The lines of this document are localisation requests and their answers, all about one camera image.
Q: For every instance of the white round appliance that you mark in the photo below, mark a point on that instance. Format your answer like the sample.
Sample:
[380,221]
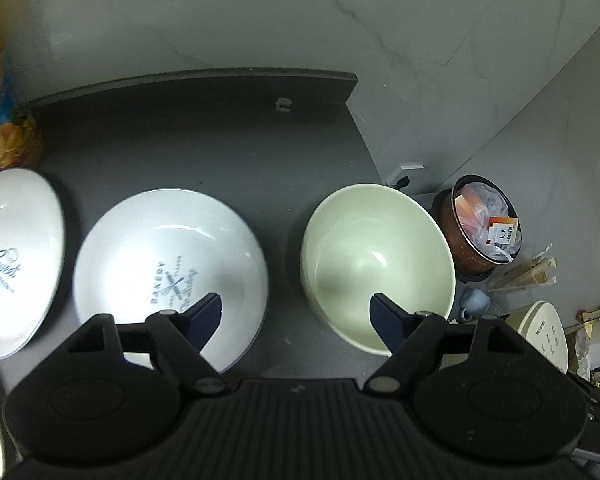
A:
[540,330]

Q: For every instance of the white plate with script print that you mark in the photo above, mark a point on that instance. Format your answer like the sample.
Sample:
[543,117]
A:
[20,220]

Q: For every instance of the orange juice bottle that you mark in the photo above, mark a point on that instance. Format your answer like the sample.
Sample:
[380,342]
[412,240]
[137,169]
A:
[0,125]

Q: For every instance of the bundle of wooden sticks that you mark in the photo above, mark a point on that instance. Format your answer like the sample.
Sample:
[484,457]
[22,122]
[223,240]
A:
[522,272]

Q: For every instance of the clear plastic bin liner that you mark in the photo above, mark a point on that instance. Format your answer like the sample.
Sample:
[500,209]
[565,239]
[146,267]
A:
[480,207]

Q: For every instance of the brown trash bin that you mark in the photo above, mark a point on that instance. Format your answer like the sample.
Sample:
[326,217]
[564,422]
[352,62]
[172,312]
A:
[452,242]

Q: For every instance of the white plate with crossed-utensils print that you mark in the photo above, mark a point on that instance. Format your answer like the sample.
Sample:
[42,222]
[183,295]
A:
[170,240]

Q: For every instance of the orange carton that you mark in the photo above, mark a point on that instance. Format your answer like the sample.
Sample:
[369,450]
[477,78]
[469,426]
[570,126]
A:
[502,232]

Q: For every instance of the blue-grey cup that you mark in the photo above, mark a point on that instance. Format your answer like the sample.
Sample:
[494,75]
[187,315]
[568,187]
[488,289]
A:
[474,304]

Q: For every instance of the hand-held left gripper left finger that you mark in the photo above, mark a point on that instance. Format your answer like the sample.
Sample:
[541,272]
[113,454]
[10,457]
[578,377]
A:
[207,312]

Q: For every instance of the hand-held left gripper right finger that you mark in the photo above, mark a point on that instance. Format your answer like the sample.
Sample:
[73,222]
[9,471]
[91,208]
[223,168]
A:
[386,316]

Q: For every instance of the white wall box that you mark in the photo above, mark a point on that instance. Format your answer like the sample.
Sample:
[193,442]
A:
[407,167]

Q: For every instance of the pale green bowl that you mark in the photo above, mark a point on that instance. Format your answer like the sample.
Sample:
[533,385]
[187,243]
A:
[375,250]

